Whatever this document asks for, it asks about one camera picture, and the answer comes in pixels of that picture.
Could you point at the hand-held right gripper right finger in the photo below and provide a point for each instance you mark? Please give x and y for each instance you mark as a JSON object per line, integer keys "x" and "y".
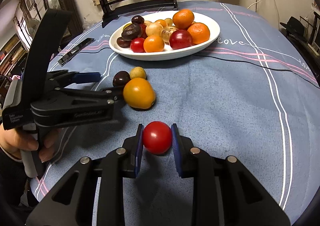
{"x": 176, "y": 151}

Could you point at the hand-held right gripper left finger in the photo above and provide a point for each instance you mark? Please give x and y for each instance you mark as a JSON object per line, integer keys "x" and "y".
{"x": 138, "y": 148}

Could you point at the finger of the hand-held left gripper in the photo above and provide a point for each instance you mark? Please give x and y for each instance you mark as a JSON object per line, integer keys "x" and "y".
{"x": 87, "y": 77}
{"x": 100, "y": 95}

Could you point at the red cherry tomato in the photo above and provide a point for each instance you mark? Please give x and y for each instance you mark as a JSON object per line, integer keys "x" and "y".
{"x": 137, "y": 45}
{"x": 157, "y": 137}
{"x": 144, "y": 29}

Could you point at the small dark round fruit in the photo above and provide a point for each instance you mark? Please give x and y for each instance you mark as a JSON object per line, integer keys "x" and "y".
{"x": 120, "y": 78}
{"x": 137, "y": 19}

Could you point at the yellow-orange tomato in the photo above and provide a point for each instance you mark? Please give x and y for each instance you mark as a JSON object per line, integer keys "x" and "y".
{"x": 138, "y": 93}

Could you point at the small tan longan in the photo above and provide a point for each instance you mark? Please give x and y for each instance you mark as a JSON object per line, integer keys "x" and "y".
{"x": 168, "y": 21}
{"x": 138, "y": 72}

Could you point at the brown wrinkled date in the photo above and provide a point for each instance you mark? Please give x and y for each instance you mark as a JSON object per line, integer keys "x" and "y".
{"x": 123, "y": 42}

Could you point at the large dark brown date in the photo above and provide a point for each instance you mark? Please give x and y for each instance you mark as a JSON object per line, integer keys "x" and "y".
{"x": 131, "y": 32}

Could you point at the yellow cherry tomato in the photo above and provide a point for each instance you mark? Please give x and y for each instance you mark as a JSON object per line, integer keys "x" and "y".
{"x": 126, "y": 27}

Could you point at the large orange tomato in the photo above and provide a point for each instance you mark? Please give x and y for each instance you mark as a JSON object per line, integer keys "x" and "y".
{"x": 153, "y": 44}

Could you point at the pale tan round fruit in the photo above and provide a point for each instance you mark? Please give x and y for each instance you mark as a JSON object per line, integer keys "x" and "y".
{"x": 147, "y": 23}

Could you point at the smooth tan passion fruit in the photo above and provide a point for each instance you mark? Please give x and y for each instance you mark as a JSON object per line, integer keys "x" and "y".
{"x": 153, "y": 28}

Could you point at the white oval plate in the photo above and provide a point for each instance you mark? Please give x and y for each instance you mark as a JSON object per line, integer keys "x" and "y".
{"x": 175, "y": 54}

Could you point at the large tan passion fruit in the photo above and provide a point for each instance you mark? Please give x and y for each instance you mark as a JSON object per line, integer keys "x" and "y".
{"x": 167, "y": 33}

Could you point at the orange cherry tomato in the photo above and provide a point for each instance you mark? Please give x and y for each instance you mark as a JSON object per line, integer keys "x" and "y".
{"x": 160, "y": 22}

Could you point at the red plum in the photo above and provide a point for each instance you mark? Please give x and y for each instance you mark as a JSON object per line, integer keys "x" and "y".
{"x": 180, "y": 39}

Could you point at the orange tangerine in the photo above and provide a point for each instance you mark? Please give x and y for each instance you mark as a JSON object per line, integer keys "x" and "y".
{"x": 183, "y": 18}
{"x": 199, "y": 32}

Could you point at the person's left forearm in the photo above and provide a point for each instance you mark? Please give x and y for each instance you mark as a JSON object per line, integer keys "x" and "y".
{"x": 10, "y": 178}

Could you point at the person's left hand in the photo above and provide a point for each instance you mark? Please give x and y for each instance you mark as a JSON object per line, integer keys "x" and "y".
{"x": 15, "y": 141}

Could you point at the black smartphone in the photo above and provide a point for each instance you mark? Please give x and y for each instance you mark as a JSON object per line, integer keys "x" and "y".
{"x": 75, "y": 52}

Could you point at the blue striped tablecloth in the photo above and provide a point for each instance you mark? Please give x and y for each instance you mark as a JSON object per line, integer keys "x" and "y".
{"x": 225, "y": 116}

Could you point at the standing fan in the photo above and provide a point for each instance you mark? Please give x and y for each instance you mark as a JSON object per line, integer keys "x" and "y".
{"x": 32, "y": 28}

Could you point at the black cabinet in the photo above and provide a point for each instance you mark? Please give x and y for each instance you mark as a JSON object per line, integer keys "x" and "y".
{"x": 307, "y": 53}

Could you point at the black hat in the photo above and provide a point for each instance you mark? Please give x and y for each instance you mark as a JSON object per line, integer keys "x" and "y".
{"x": 293, "y": 25}

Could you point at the computer monitor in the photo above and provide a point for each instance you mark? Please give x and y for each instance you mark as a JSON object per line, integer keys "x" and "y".
{"x": 316, "y": 35}

